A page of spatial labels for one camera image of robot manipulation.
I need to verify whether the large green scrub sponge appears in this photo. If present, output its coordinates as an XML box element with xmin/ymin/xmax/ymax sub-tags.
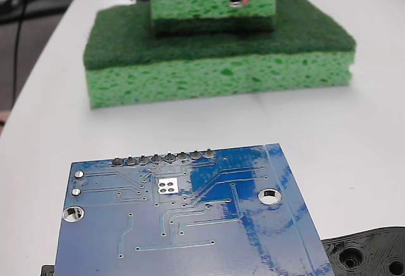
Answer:
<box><xmin>82</xmin><ymin>0</ymin><xmax>358</xmax><ymax>110</ymax></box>

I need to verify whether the small green scrub sponge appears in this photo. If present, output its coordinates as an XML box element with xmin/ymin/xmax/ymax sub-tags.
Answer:
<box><xmin>149</xmin><ymin>0</ymin><xmax>277</xmax><ymax>38</ymax></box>

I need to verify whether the thin black cable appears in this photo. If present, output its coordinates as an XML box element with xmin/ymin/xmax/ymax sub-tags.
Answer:
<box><xmin>12</xmin><ymin>0</ymin><xmax>37</xmax><ymax>103</ymax></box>

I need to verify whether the blue printed circuit board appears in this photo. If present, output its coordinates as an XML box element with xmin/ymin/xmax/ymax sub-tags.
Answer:
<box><xmin>54</xmin><ymin>142</ymin><xmax>335</xmax><ymax>276</ymax></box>

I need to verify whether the black printed plastic bracket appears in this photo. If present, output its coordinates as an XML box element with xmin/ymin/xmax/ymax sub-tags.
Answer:
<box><xmin>40</xmin><ymin>225</ymin><xmax>405</xmax><ymax>276</ymax></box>

